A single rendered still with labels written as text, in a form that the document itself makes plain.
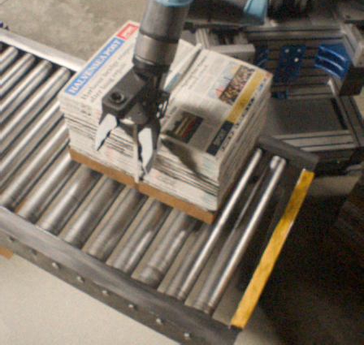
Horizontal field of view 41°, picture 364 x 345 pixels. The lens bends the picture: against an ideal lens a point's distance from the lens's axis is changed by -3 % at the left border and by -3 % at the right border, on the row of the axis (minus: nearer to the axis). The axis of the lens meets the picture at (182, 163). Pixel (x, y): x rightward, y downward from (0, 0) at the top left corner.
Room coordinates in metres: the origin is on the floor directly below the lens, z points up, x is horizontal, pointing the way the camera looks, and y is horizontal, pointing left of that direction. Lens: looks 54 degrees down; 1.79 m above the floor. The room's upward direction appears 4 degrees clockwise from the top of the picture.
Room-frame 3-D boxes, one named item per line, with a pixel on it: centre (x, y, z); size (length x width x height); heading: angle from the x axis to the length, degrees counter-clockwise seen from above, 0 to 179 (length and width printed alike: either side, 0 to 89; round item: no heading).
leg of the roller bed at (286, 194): (0.75, -0.31, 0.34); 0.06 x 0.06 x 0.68; 66
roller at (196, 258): (0.58, -0.09, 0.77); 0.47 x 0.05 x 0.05; 156
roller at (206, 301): (0.55, -0.15, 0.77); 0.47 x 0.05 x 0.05; 156
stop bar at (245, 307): (0.51, -0.22, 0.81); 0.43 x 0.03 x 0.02; 156
